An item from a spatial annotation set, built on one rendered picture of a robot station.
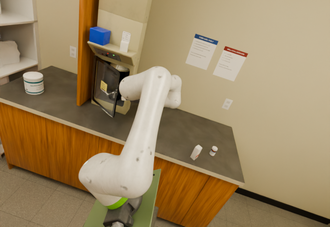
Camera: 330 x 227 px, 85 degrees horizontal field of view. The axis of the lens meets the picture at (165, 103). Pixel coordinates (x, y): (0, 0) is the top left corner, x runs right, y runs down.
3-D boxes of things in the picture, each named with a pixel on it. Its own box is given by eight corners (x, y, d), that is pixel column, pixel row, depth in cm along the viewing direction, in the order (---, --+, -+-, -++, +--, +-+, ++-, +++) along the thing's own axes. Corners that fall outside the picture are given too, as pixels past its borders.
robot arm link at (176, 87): (138, 95, 104) (154, 98, 98) (138, 75, 101) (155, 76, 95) (170, 89, 134) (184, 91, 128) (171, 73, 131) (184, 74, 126)
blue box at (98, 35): (96, 39, 130) (97, 26, 126) (109, 43, 130) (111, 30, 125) (89, 41, 122) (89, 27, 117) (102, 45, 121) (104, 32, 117)
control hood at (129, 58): (94, 51, 136) (95, 38, 131) (135, 65, 135) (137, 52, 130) (86, 55, 126) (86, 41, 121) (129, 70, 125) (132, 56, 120)
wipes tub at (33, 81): (34, 85, 158) (32, 70, 151) (47, 90, 158) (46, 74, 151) (20, 91, 147) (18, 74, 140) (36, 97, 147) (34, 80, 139)
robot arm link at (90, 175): (125, 214, 62) (93, 179, 55) (98, 208, 71) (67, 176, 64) (143, 181, 72) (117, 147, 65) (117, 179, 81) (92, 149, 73)
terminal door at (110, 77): (92, 99, 156) (96, 55, 136) (114, 118, 143) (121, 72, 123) (91, 99, 156) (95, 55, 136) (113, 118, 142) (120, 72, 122)
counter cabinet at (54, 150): (55, 129, 243) (51, 69, 198) (199, 181, 237) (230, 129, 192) (8, 169, 185) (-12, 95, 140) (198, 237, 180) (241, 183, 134)
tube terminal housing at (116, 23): (104, 91, 181) (113, 8, 142) (134, 101, 180) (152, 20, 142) (91, 102, 159) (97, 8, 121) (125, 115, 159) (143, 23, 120)
